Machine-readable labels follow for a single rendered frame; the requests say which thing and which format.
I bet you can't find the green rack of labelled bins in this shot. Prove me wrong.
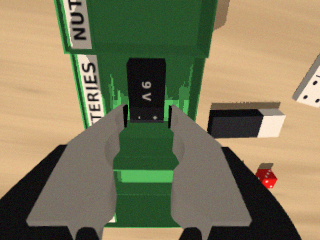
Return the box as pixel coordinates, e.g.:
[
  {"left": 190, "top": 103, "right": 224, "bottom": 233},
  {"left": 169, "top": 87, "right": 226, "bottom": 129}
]
[{"left": 54, "top": 0, "right": 218, "bottom": 228}]

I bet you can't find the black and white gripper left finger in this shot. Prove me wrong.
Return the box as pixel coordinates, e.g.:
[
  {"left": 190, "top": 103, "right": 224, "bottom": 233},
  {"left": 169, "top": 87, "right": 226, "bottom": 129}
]
[{"left": 0, "top": 103, "right": 128, "bottom": 240}]

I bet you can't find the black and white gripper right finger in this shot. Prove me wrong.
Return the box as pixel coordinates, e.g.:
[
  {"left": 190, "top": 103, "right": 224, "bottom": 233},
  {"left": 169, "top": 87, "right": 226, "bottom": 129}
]
[{"left": 168, "top": 105, "right": 302, "bottom": 240}]

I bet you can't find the black 9v battery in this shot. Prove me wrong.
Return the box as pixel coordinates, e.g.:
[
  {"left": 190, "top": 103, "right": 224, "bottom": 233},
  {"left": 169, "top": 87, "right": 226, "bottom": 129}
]
[{"left": 126, "top": 58, "right": 166, "bottom": 123}]

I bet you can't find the white domino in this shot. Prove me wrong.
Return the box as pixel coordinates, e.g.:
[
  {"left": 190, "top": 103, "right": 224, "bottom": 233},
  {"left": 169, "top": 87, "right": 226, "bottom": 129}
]
[{"left": 292, "top": 54, "right": 320, "bottom": 107}]

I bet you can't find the red die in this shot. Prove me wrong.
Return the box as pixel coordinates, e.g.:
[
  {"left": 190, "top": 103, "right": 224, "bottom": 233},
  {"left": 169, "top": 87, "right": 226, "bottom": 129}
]
[{"left": 255, "top": 169, "right": 277, "bottom": 188}]

